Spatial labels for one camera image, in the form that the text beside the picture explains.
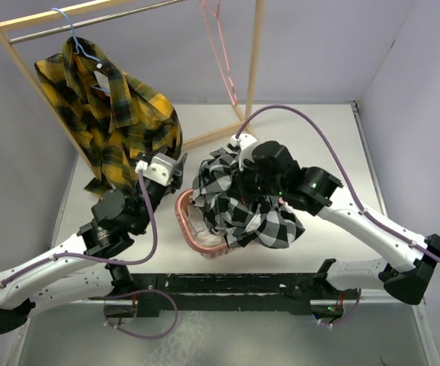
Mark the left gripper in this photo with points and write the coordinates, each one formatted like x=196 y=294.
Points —
x=177 y=176

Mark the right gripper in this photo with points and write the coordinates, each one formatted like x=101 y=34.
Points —
x=240 y=184

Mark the black white checkered shirt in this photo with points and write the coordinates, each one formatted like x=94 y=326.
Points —
x=231 y=215

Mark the yellow plaid shirt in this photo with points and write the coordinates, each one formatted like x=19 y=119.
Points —
x=111 y=130

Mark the pink wire hanger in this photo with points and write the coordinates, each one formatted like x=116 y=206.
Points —
x=211 y=15

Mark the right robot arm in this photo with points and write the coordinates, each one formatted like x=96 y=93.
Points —
x=407 y=260

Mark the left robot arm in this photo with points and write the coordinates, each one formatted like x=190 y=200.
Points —
x=71 y=251

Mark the pink laundry basket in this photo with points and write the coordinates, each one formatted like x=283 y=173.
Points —
x=182 y=206

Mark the white clothes in basket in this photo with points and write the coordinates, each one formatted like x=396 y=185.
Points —
x=202 y=235

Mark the black base bar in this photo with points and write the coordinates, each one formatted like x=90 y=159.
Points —
x=293 y=293

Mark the wooden clothes rack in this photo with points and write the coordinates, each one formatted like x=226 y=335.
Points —
x=48 y=16

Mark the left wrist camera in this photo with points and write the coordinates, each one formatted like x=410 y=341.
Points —
x=156 y=167

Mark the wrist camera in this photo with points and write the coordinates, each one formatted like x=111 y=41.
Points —
x=156 y=167
x=244 y=144

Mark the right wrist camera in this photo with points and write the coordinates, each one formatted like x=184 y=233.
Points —
x=244 y=144

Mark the aluminium rail frame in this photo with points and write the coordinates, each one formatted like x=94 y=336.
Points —
x=247 y=192

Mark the blue wire hanger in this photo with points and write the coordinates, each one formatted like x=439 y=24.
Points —
x=79 y=49

